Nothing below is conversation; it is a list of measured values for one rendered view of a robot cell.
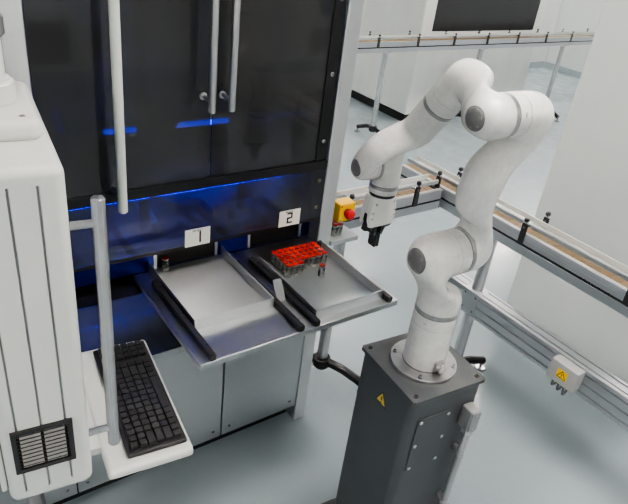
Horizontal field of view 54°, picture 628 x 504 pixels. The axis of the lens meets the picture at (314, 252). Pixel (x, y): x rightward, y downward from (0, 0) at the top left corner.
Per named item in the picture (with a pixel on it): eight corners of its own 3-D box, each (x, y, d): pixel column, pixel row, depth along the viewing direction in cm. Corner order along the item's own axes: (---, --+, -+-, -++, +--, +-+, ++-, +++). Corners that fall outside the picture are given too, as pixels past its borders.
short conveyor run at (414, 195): (314, 239, 235) (319, 202, 227) (292, 222, 245) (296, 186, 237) (441, 209, 272) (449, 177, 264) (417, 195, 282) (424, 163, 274)
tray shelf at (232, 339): (133, 280, 194) (133, 275, 193) (313, 237, 232) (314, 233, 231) (200, 370, 162) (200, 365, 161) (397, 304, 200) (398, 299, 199)
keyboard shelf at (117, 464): (42, 366, 168) (41, 359, 167) (144, 344, 181) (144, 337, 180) (71, 494, 135) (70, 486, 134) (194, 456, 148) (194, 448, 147)
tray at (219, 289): (148, 271, 196) (148, 262, 194) (221, 254, 210) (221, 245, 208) (194, 330, 173) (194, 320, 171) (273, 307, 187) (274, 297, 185)
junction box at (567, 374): (545, 374, 242) (552, 357, 237) (552, 370, 245) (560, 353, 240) (571, 393, 234) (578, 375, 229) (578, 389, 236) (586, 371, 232)
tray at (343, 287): (258, 265, 207) (259, 256, 205) (321, 249, 221) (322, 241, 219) (315, 320, 184) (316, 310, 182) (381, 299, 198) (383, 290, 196)
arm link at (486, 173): (415, 259, 163) (460, 248, 171) (444, 288, 155) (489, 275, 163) (485, 82, 132) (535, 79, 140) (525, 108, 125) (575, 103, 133)
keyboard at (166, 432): (93, 353, 171) (92, 347, 170) (143, 343, 177) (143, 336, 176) (128, 459, 142) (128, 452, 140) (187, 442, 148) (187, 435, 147)
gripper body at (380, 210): (387, 181, 182) (381, 215, 188) (361, 186, 177) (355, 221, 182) (404, 191, 177) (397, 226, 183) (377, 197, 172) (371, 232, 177)
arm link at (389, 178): (379, 190, 170) (404, 186, 175) (387, 145, 164) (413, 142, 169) (361, 178, 176) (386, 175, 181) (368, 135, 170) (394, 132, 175)
